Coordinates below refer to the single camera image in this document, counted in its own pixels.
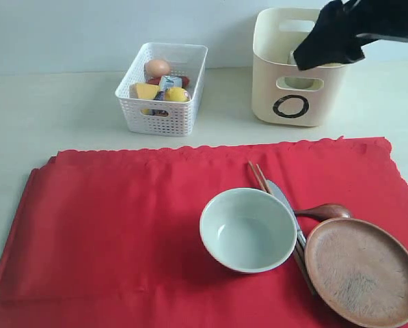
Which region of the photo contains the brown egg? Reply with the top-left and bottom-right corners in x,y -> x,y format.
145,59 -> 171,78

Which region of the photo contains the stainless steel cup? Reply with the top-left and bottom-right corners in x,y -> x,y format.
284,49 -> 323,89

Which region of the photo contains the cream plastic bin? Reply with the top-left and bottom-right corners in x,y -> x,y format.
251,8 -> 346,127

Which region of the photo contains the brown wooden plate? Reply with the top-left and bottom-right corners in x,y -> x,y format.
305,218 -> 408,327

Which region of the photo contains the red sausage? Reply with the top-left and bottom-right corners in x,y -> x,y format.
146,76 -> 190,87

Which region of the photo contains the yellow cheese wedge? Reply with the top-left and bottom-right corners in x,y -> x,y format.
129,83 -> 160,100

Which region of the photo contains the blue white milk carton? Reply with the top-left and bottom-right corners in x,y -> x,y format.
154,75 -> 182,100

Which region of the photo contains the dark wooden spoon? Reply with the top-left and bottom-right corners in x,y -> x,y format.
295,203 -> 352,221

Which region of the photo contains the orange fried chicken piece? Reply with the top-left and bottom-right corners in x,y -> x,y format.
141,109 -> 169,117

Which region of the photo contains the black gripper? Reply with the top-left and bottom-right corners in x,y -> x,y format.
293,0 -> 408,71

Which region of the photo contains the wooden chopstick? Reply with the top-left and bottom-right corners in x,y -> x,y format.
247,160 -> 314,297
255,163 -> 317,295

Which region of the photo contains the red table cloth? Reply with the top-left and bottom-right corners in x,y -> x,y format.
0,137 -> 408,327

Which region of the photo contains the white perforated plastic basket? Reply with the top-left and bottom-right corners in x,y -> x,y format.
115,42 -> 208,137

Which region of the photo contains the yellow lemon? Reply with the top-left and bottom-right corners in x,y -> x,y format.
164,87 -> 190,103

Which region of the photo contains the white ceramic bowl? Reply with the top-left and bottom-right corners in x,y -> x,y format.
199,188 -> 297,274

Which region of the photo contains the silver table knife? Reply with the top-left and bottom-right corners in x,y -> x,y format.
266,179 -> 306,251

